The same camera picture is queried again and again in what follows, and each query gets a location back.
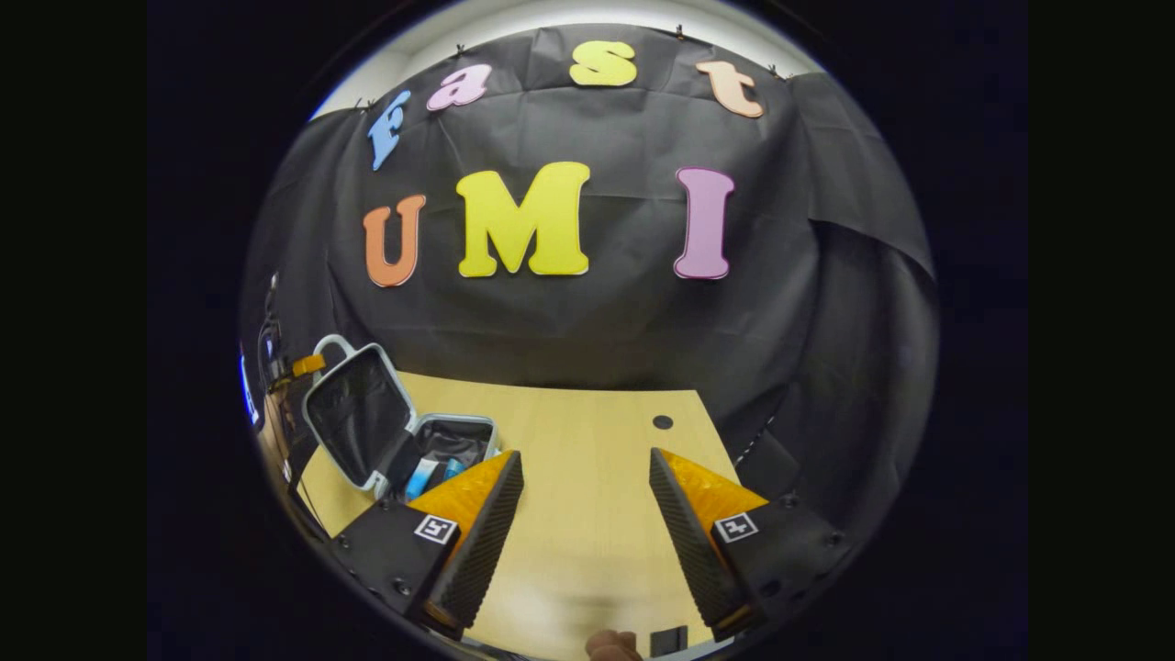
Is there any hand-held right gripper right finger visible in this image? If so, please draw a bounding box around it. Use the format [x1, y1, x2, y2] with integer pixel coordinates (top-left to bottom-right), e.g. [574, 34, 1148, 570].
[648, 447, 851, 642]

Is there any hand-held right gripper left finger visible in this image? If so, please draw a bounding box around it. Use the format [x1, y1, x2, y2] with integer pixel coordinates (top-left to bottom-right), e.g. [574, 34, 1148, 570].
[329, 448, 525, 641]

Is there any pale blue suitcase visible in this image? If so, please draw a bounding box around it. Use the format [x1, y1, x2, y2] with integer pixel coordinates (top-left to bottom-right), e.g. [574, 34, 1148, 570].
[300, 334, 502, 502]

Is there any pale translucent cosmetic tube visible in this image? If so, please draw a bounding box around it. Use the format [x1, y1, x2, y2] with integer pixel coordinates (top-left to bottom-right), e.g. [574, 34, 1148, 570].
[405, 458, 441, 502]

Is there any thin black cable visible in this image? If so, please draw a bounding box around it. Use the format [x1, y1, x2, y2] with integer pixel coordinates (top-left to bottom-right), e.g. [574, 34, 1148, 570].
[297, 476, 330, 539]

